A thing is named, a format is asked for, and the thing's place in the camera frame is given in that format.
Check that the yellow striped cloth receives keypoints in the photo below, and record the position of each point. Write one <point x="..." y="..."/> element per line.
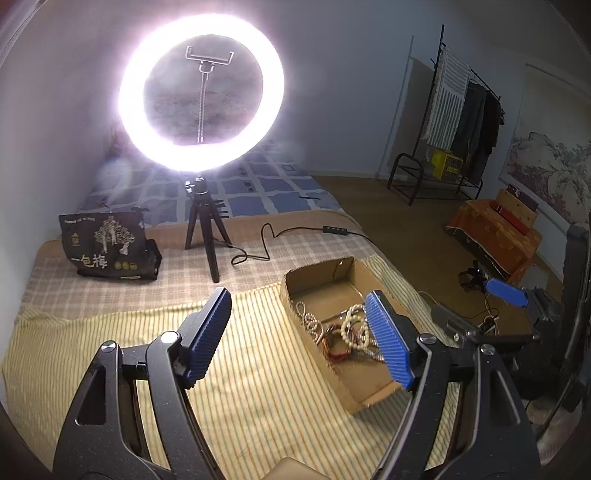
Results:
<point x="267" y="394"/>

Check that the blue patterned bed sheet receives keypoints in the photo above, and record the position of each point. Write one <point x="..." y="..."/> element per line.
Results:
<point x="267" y="180"/>

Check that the white striped towel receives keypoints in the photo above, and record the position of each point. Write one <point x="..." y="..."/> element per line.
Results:
<point x="451" y="85"/>

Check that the landscape wall painting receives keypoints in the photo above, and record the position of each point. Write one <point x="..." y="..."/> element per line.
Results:
<point x="549" y="154"/>

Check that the dark hanging clothes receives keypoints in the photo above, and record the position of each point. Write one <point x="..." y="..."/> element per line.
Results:
<point x="477" y="133"/>

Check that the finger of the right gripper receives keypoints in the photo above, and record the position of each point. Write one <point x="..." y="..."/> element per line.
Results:
<point x="461" y="330"/>
<point x="508" y="293"/>

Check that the black snack bag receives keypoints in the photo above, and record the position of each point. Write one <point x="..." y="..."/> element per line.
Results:
<point x="110" y="245"/>

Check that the folded floral quilt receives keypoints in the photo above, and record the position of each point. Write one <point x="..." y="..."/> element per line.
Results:
<point x="119" y="144"/>

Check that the beige checkered blanket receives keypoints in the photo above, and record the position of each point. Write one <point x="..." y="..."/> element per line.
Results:
<point x="264" y="249"/>

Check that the yellow black box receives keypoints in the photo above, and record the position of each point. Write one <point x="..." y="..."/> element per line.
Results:
<point x="446" y="166"/>

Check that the brown cardboard box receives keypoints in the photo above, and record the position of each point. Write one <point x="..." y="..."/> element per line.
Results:
<point x="335" y="291"/>

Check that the right white gloved hand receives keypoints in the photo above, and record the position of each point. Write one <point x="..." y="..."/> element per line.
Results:
<point x="559" y="430"/>

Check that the black tripod stand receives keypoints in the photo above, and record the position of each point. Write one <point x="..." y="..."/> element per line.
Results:
<point x="204" y="211"/>

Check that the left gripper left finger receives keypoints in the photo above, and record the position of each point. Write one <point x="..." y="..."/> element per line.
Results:
<point x="103" y="436"/>

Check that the white ring light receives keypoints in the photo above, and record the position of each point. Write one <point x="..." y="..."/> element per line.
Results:
<point x="199" y="156"/>

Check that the black clothes rack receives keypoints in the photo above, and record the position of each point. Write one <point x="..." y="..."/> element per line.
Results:
<point x="411" y="172"/>

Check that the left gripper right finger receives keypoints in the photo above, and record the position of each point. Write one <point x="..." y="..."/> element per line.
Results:
<point x="492" y="437"/>

